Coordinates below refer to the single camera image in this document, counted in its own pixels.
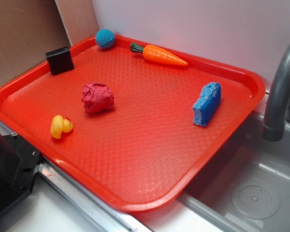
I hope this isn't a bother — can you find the red plastic tray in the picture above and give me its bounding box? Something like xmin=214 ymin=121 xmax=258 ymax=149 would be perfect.
xmin=0 ymin=36 xmax=265 ymax=212

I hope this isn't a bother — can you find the crumpled red paper ball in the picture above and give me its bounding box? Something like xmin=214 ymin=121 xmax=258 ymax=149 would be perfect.
xmin=81 ymin=82 xmax=115 ymax=114

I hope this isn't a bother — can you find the blue sponge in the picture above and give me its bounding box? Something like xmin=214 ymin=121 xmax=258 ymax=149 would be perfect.
xmin=192 ymin=82 xmax=222 ymax=127

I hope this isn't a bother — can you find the orange toy carrot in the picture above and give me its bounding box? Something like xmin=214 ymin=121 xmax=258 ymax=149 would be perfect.
xmin=130 ymin=43 xmax=188 ymax=67

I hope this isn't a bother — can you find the yellow rubber duck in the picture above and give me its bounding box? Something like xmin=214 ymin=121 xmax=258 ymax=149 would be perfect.
xmin=50 ymin=115 xmax=73 ymax=139

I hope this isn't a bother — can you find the blue textured ball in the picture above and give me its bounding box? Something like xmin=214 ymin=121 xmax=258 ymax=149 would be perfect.
xmin=95 ymin=29 xmax=116 ymax=49

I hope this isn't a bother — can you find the grey plastic sink basin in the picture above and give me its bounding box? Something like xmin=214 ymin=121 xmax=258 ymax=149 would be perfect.
xmin=178 ymin=113 xmax=290 ymax=232

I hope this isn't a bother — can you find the grey toy faucet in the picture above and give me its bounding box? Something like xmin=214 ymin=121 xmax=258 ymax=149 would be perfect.
xmin=262 ymin=44 xmax=290 ymax=142

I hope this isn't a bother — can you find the brown cardboard panel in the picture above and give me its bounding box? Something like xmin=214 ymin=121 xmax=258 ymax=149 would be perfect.
xmin=0 ymin=0 xmax=99 ymax=87

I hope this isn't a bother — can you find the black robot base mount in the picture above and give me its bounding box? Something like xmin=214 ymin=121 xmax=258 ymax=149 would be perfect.
xmin=0 ymin=134 xmax=41 ymax=217

